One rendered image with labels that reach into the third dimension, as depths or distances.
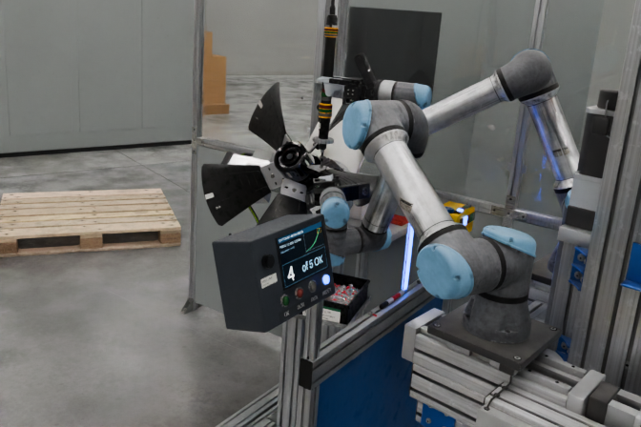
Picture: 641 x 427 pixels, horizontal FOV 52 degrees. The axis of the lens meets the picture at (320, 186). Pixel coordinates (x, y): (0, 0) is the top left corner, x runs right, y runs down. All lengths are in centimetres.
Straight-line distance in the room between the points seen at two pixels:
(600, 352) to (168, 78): 670
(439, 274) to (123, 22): 648
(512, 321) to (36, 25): 635
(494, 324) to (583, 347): 24
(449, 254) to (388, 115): 39
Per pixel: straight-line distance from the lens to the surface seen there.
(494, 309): 148
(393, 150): 151
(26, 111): 736
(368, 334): 190
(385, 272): 299
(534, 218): 266
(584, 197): 163
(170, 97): 785
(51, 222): 490
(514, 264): 144
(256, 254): 131
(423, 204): 143
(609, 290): 157
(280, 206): 214
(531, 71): 185
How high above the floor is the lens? 171
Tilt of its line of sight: 15 degrees down
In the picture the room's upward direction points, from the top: 4 degrees clockwise
